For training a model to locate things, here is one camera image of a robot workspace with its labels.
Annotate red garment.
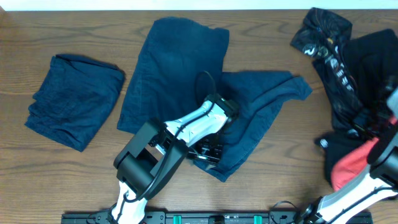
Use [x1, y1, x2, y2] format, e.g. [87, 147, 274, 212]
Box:
[331, 116, 397, 192]

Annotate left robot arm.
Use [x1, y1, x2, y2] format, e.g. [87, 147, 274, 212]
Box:
[107, 93, 239, 223]

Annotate black patterned sports shirt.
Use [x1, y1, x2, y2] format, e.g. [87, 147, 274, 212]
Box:
[290, 7, 363, 138]

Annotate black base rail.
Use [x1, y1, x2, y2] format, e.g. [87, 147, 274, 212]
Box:
[61, 210, 295, 224]

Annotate folded navy blue garment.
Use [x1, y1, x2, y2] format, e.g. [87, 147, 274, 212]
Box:
[25, 54, 125, 152]

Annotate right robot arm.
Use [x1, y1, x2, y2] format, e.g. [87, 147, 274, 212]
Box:
[294, 125, 397, 223]

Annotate navy blue denim shorts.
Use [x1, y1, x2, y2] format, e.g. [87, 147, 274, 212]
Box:
[117, 17, 312, 181]

